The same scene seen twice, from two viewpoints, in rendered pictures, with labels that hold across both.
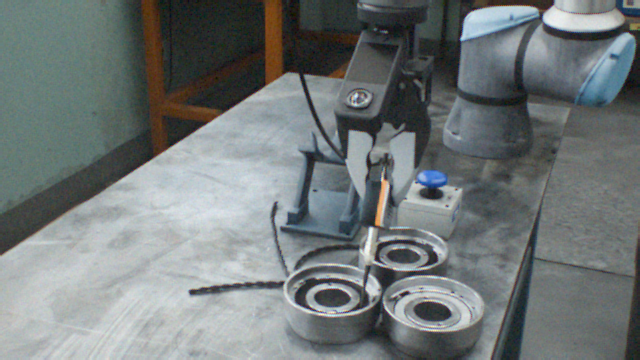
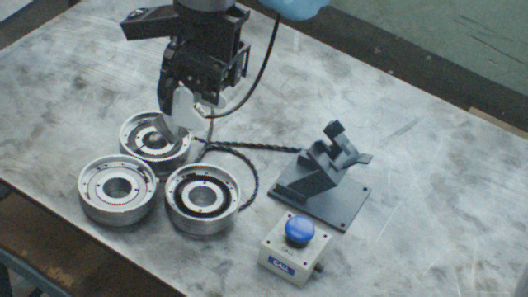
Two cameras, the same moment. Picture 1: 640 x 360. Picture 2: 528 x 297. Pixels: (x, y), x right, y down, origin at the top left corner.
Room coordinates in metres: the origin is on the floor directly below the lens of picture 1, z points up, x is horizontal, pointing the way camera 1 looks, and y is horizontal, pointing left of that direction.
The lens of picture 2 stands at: (0.91, -0.75, 1.58)
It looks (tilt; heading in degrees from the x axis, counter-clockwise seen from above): 45 degrees down; 92
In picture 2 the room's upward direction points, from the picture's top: 11 degrees clockwise
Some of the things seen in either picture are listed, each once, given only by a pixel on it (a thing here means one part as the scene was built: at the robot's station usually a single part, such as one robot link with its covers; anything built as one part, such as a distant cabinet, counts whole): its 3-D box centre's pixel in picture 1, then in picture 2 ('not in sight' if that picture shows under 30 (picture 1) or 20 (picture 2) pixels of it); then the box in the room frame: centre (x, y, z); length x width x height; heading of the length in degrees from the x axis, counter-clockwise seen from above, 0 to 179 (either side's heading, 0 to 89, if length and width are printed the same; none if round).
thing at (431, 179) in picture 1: (431, 190); (297, 237); (0.95, -0.15, 0.85); 0.04 x 0.04 x 0.05
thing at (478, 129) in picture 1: (490, 115); not in sight; (1.26, -0.29, 0.85); 0.15 x 0.15 x 0.10
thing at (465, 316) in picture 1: (432, 318); (117, 191); (0.70, -0.12, 0.82); 0.08 x 0.08 x 0.02
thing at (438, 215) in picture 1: (431, 206); (297, 251); (0.96, -0.15, 0.82); 0.08 x 0.07 x 0.05; 159
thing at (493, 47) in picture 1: (501, 48); not in sight; (1.26, -0.29, 0.97); 0.13 x 0.12 x 0.14; 51
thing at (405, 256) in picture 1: (403, 262); (202, 200); (0.81, -0.10, 0.82); 0.10 x 0.10 x 0.04
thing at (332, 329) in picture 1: (332, 304); (155, 144); (0.72, -0.02, 0.82); 0.10 x 0.10 x 0.04
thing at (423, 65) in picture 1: (392, 62); (205, 42); (0.79, -0.07, 1.07); 0.09 x 0.08 x 0.12; 162
